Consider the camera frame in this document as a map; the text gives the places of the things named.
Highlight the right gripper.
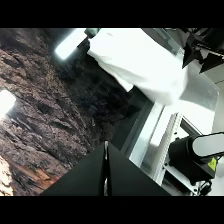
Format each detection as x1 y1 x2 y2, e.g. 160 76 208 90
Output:
181 27 224 75

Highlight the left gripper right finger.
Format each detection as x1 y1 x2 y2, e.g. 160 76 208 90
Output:
106 141 172 197

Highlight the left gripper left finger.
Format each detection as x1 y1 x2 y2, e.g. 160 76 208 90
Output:
39 141 109 197

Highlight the white T-shirt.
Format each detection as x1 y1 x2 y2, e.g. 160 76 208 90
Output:
85 27 190 107

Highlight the silver frame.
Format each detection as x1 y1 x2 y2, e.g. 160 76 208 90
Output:
120 27 224 197

